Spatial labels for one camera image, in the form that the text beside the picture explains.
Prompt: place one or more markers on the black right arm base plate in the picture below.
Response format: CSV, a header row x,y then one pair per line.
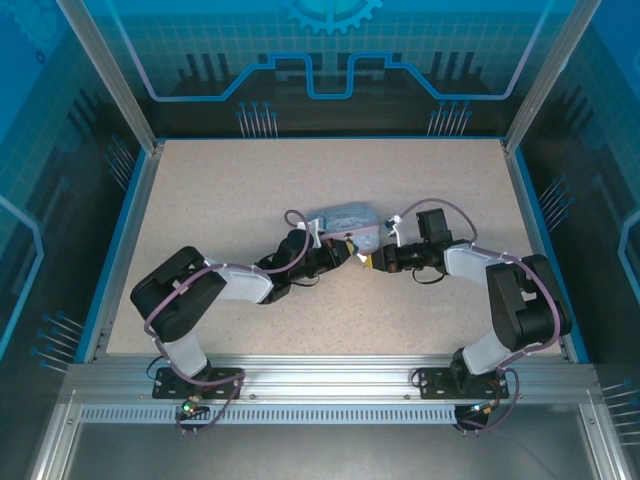
x,y
435,382

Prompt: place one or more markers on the aluminium frame post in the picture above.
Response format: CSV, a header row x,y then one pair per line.
x,y
110,75
545,75

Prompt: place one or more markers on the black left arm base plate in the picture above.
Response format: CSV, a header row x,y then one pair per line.
x,y
225,382

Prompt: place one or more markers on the aluminium right side rail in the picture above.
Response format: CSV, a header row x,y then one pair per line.
x,y
545,250

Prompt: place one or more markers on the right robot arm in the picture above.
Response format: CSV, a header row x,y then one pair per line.
x,y
515,300

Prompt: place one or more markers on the blue printed back panel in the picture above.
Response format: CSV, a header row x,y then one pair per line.
x,y
320,60

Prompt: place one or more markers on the light blue plastic pouch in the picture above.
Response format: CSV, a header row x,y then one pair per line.
x,y
345,220

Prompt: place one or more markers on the aluminium right frame post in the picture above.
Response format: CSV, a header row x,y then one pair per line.
x,y
545,75

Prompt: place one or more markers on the aluminium front frame rail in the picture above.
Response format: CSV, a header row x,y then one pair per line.
x,y
330,375

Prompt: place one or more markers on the aluminium left frame post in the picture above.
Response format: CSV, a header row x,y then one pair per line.
x,y
110,75

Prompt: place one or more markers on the aluminium left side rail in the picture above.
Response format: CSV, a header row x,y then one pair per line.
x,y
122,250

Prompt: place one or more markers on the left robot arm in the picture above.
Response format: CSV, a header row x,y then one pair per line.
x,y
175,300

